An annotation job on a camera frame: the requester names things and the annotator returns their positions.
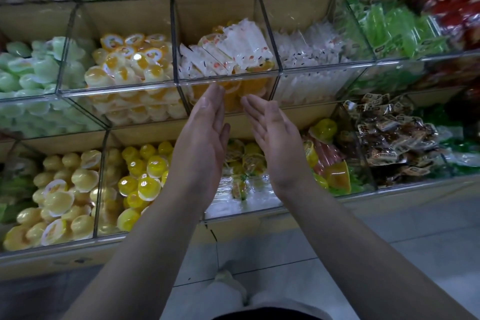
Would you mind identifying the person's left hand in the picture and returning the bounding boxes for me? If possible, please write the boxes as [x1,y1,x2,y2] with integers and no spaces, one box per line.
[168,83,232,208]

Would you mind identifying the person's right hand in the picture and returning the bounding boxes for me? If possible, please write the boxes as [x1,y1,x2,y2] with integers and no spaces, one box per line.
[240,93,316,196]

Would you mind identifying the pile of pink jelly sticks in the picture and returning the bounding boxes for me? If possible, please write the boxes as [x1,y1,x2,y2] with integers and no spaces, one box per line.
[311,142,348,176]

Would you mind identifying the pile of yellow jelly cups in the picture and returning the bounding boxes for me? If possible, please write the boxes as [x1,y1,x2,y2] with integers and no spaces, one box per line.
[101,141,175,233]

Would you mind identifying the pile of white jelly sticks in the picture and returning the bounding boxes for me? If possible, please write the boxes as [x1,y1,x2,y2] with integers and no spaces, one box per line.
[271,19,361,103]

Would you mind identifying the pile of brown snack packets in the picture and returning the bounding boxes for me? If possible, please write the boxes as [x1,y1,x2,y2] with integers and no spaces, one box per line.
[343,92,444,186]

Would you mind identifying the pile of orange-lid jelly cups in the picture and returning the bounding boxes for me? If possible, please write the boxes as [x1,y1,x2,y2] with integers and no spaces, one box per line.
[84,32,189,126]

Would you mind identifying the pile of pale yellow jelly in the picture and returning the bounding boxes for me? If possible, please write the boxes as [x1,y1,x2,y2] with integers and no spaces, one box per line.
[2,149,104,251]

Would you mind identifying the long green vegetable packets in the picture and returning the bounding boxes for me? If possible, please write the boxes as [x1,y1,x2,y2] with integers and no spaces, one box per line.
[345,0,451,62]

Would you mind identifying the pile of green bamboo packets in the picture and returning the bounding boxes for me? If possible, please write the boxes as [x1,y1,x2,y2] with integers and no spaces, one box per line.
[420,106,480,175]

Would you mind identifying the green juice pouches pile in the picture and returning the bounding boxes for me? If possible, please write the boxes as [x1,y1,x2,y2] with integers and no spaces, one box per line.
[0,154,39,223]

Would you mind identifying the pile of green jelly cups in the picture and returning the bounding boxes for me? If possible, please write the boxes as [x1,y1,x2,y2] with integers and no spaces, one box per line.
[0,37,87,137]

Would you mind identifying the red packets pile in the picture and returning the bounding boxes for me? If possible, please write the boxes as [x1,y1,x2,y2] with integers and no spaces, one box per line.
[416,0,480,51]

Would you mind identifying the person's left forearm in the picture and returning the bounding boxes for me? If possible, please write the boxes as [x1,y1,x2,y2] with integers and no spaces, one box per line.
[63,181,226,320]

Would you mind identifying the person's right forearm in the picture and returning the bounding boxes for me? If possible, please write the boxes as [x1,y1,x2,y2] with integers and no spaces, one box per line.
[281,177,477,320]

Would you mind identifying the light shoe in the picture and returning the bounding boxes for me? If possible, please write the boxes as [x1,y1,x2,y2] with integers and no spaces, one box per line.
[213,269,249,291]

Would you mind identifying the light grey shorts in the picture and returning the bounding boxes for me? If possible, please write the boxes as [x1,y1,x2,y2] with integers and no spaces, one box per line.
[161,278,331,320]

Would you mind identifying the black shirt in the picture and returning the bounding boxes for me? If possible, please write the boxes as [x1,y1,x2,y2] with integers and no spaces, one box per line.
[213,307,324,320]

